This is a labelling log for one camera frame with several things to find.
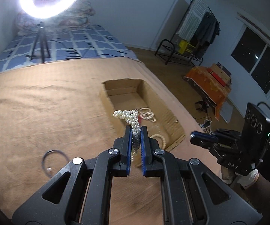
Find black object on floor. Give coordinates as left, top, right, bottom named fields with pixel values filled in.
left=195, top=100, right=210, bottom=110

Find yellow box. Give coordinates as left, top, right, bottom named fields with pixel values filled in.
left=178, top=40, right=193, bottom=53

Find small pearl strand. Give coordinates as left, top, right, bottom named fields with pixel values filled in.
left=138, top=108, right=156, bottom=122

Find flat red box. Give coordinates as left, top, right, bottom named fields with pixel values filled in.
left=208, top=69, right=227, bottom=87

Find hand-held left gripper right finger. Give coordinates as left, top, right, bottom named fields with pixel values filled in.
left=140, top=126, right=262, bottom=225

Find blue checked bedsheet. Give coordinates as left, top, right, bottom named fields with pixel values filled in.
left=0, top=23, right=142, bottom=77

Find low black metal rack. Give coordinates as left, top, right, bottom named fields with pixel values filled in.
left=155, top=39, right=202, bottom=67

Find white power strip with cables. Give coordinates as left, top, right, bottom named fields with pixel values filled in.
left=201, top=118, right=213, bottom=129

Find cream bead bracelet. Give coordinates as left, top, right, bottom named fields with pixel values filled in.
left=149, top=133, right=167, bottom=149

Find brown carton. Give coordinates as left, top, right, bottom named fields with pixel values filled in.
left=210, top=62, right=232, bottom=85

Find cardboard box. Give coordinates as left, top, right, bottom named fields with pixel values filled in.
left=99, top=78, right=186, bottom=152

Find person's right hand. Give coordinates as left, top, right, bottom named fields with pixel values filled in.
left=220, top=165, right=259, bottom=188

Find folded floral quilt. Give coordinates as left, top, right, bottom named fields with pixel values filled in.
left=14, top=0, right=95, bottom=35

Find white hanging cloth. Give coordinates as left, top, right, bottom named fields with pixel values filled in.
left=177, top=0, right=209, bottom=39

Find white leaning board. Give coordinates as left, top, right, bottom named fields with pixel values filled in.
left=150, top=0, right=189, bottom=51

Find orange covered side table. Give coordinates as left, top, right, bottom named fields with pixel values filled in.
left=184, top=66, right=233, bottom=121

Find dark hanging clothes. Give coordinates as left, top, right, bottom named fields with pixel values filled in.
left=191, top=12, right=220, bottom=50

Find large white pearl necklace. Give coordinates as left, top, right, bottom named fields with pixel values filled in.
left=113, top=109, right=141, bottom=162

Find black cord rings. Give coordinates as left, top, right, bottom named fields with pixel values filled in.
left=42, top=150, right=70, bottom=176

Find round ring light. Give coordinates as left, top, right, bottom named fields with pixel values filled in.
left=20, top=0, right=83, bottom=20

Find tan blanket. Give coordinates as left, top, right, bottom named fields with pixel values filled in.
left=0, top=57, right=222, bottom=225

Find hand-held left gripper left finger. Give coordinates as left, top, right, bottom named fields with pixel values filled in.
left=12, top=125, right=133, bottom=225

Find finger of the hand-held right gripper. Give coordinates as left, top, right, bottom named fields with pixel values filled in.
left=190, top=131, right=218, bottom=149

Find dark window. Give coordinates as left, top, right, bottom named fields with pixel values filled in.
left=230, top=25, right=270, bottom=94

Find black power cable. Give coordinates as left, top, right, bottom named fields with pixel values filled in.
left=48, top=40, right=126, bottom=58

